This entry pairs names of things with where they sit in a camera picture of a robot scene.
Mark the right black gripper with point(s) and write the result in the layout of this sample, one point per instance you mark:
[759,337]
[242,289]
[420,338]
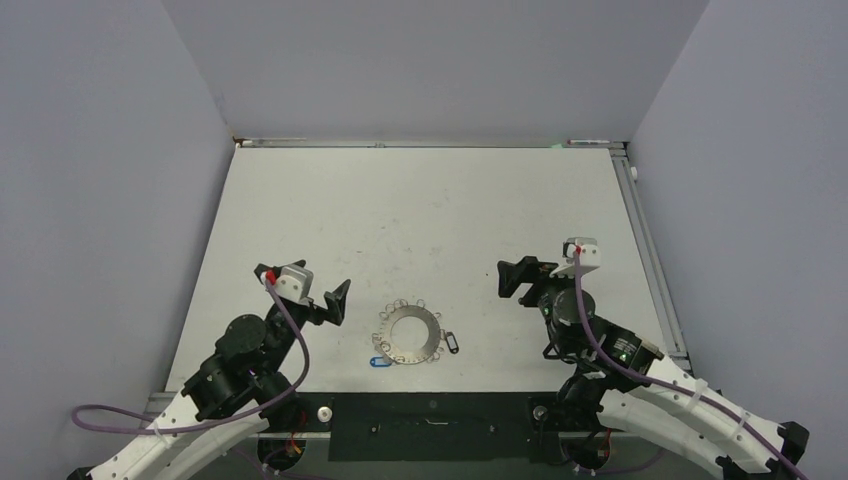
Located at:
[528,270]

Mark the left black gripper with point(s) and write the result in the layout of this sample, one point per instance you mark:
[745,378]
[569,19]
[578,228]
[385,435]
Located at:
[335,303]

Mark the key with blue tag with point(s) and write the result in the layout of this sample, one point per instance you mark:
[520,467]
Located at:
[380,362]

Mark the key with black tag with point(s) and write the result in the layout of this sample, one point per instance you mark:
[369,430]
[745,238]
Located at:
[451,342]

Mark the metal keyring disc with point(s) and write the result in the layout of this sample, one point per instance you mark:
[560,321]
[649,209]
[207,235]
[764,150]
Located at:
[408,333]

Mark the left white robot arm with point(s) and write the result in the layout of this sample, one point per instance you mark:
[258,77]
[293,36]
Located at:
[248,384]

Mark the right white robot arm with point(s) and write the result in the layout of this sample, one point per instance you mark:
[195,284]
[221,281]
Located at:
[624,382]

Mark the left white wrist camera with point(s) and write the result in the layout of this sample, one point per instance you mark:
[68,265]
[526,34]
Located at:
[291,282]

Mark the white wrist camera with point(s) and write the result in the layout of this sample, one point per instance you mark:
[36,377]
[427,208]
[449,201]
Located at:
[581,255]
[291,282]

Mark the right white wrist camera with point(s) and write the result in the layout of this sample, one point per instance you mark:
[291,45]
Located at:
[581,255]

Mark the aluminium frame rail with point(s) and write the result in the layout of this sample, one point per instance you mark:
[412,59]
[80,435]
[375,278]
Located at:
[658,287]

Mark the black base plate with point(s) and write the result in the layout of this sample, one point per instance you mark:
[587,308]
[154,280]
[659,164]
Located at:
[471,426]

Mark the marker pen on rail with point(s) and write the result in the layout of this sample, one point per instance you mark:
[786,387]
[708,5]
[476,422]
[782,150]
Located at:
[588,142]

